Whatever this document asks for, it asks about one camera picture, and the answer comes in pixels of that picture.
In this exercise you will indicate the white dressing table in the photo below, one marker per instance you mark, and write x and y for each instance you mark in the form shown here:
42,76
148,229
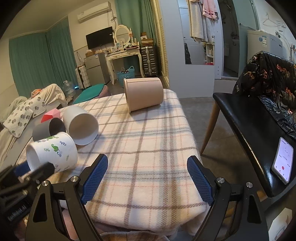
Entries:
123,54

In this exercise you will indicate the silver mini fridge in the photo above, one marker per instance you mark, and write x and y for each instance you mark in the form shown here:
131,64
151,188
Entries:
97,70

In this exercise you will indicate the white hanging towel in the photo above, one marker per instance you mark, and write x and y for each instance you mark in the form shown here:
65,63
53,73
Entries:
197,22

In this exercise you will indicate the teal curtain left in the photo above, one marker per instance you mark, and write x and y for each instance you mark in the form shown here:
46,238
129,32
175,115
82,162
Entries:
40,59

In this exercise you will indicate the white air conditioner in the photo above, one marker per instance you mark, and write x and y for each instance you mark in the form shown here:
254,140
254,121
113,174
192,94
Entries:
94,11

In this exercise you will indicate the oval vanity mirror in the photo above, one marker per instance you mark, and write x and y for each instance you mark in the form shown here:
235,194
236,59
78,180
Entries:
122,34

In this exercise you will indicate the red pink faceted cup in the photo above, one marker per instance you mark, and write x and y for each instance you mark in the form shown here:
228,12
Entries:
54,113

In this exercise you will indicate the dark grey cup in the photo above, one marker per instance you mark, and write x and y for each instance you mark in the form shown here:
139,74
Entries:
48,128

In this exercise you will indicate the black chair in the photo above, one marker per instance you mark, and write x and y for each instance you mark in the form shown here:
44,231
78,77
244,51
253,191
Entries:
257,132

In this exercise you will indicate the light grey cup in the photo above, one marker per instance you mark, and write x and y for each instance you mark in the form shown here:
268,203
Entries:
82,126

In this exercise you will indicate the pink hanging towel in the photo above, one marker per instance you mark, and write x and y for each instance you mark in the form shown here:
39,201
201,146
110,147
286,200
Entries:
209,9

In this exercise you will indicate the teal laundry basket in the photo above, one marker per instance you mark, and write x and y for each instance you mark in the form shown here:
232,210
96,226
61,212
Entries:
125,74

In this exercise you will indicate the black television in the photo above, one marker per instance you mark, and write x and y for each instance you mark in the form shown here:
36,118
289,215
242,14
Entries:
99,38

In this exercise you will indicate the water jug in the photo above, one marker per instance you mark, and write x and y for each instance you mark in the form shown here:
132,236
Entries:
68,88

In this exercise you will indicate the leaf patterned white blanket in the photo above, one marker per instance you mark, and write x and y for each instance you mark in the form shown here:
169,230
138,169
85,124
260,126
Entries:
20,117

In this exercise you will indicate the white paper cup green print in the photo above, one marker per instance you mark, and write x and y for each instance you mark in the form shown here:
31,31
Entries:
59,150

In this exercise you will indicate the black drawer cabinet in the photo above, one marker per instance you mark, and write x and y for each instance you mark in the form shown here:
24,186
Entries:
149,61

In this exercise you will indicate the smartphone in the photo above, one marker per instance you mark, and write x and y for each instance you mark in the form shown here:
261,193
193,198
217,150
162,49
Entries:
282,164

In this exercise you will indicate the bed with beige bedding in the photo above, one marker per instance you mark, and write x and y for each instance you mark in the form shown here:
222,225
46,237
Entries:
50,94

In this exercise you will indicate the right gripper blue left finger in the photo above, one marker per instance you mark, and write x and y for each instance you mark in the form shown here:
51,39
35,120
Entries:
91,177

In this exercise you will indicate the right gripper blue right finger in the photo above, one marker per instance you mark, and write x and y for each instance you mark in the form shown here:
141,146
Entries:
198,174

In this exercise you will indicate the teal cushion stool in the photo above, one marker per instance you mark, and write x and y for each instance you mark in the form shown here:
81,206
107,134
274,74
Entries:
96,91

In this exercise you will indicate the beige brown cup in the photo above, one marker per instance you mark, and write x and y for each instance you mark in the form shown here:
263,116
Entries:
143,93

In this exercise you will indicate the plaid blanket tablecloth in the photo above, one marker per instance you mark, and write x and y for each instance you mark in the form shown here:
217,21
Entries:
147,185

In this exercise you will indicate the white washing machine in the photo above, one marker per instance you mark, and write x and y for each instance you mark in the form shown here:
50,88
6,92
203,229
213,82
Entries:
262,41

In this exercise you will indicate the black patterned bag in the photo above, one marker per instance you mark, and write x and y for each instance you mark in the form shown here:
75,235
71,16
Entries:
272,79

